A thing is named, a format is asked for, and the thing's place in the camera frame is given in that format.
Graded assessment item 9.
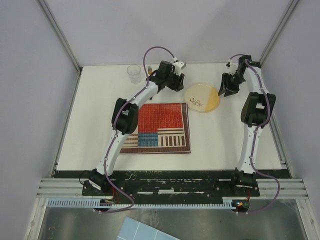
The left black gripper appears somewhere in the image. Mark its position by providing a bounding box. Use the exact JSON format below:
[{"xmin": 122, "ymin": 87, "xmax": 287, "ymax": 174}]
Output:
[{"xmin": 165, "ymin": 68, "xmax": 186, "ymax": 92}]

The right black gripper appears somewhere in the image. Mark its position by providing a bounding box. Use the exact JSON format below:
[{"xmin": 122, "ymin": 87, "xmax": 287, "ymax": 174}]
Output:
[{"xmin": 216, "ymin": 72, "xmax": 244, "ymax": 97}]

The cream yellow ceramic plate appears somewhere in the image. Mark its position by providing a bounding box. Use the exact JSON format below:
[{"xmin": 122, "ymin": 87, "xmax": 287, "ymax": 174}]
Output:
[{"xmin": 183, "ymin": 83, "xmax": 220, "ymax": 113}]

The green handled fork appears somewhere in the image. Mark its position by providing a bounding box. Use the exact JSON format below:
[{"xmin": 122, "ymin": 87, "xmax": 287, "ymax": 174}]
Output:
[{"xmin": 147, "ymin": 65, "xmax": 153, "ymax": 75}]

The clear drinking glass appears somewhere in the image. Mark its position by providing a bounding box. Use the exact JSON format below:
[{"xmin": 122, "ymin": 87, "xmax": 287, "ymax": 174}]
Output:
[{"xmin": 126, "ymin": 64, "xmax": 141, "ymax": 84}]

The patchwork patterned placemat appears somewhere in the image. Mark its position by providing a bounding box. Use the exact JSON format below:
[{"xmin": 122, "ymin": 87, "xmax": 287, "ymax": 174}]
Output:
[{"xmin": 120, "ymin": 102, "xmax": 191, "ymax": 155}]

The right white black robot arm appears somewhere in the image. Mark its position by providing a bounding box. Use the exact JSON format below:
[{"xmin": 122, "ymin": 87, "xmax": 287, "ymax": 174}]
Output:
[{"xmin": 218, "ymin": 53, "xmax": 276, "ymax": 196}]

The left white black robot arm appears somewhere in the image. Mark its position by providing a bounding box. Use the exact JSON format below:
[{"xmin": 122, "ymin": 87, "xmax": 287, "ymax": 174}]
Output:
[{"xmin": 88, "ymin": 58, "xmax": 186, "ymax": 195}]

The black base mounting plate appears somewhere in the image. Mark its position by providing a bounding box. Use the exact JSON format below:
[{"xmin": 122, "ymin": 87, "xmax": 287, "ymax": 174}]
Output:
[{"xmin": 78, "ymin": 170, "xmax": 260, "ymax": 205}]

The blue tiled board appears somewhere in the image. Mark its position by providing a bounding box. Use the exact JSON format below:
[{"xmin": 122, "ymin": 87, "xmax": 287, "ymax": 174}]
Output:
[{"xmin": 116, "ymin": 216, "xmax": 178, "ymax": 240}]

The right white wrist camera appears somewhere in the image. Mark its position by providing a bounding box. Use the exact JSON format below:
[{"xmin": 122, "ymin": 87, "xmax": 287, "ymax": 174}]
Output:
[{"xmin": 226, "ymin": 59, "xmax": 238, "ymax": 75}]

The right aluminium frame post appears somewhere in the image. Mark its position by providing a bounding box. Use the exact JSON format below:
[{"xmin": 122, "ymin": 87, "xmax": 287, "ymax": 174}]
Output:
[{"xmin": 259, "ymin": 0, "xmax": 301, "ymax": 67}]

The aluminium frame post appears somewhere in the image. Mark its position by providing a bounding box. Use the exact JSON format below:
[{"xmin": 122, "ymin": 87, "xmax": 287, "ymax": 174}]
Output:
[
  {"xmin": 259, "ymin": 0, "xmax": 301, "ymax": 67},
  {"xmin": 36, "ymin": 0, "xmax": 82, "ymax": 73}
]

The left aluminium frame post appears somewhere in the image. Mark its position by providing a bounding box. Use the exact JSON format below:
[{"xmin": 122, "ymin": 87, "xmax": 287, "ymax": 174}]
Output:
[{"xmin": 36, "ymin": 0, "xmax": 82, "ymax": 73}]

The aluminium front frame rail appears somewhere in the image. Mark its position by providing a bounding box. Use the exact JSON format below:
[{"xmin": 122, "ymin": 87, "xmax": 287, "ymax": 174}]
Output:
[{"xmin": 37, "ymin": 178, "xmax": 308, "ymax": 200}]

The light blue cable duct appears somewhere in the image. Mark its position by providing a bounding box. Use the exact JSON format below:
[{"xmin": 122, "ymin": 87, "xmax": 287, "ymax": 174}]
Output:
[{"xmin": 47, "ymin": 198, "xmax": 236, "ymax": 210}]

